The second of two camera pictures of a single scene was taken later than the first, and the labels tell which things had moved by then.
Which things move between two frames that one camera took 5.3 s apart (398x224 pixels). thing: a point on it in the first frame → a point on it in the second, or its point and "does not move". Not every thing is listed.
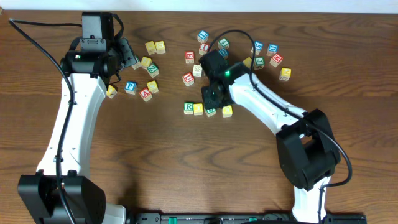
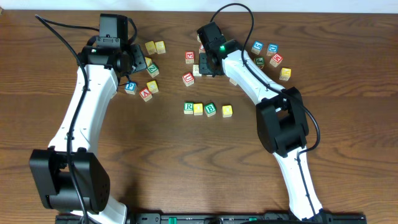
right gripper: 208,101 → 203,68
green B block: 210,112 does not move
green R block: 188,107 does not move
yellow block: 227,111 does not move
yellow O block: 198,109 does not move
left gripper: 127,51 → 137,58
